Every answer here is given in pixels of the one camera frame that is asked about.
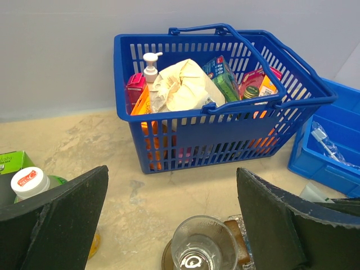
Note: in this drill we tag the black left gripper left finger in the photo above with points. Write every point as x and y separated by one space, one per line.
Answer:
55 229

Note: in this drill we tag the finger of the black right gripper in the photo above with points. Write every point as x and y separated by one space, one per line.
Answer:
339 206

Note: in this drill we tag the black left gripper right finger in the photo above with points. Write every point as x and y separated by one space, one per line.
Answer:
288 232

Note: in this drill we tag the clear acrylic toothbrush holder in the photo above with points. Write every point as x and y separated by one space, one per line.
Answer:
236 224

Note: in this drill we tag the clear plastic cup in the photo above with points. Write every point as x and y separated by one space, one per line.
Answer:
204 242

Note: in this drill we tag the white wrapped toothbrush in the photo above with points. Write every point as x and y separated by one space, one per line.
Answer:
328 148

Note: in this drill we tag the oval wooden tray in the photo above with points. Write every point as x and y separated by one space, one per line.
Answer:
166 260

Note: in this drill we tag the orange juice bottle green label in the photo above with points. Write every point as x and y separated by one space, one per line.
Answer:
32 181

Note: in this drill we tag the blue plastic divided bin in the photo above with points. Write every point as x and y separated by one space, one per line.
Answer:
340 121

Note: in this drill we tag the black green Gillette box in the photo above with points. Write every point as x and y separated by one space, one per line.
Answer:
11 163

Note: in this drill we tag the orange cardboard box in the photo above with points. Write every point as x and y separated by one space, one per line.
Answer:
267 87

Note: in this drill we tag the green glass bottle gold cap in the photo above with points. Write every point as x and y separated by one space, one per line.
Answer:
251 91

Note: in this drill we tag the orange scrub pack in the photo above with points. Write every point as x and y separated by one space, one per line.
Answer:
141 107

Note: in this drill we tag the pink scrubber pack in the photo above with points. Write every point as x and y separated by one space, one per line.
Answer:
253 78

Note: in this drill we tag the blue plastic shopping basket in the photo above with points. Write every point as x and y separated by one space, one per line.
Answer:
218 134

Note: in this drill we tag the magenta small box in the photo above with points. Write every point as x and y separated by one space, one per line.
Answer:
134 88

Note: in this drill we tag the green sponge pack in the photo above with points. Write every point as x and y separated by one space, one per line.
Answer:
219 71

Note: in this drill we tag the white crumpled paper bag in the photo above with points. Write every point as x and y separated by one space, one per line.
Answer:
183 86

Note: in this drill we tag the white pump dispenser bottle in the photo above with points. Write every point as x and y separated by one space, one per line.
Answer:
150 72

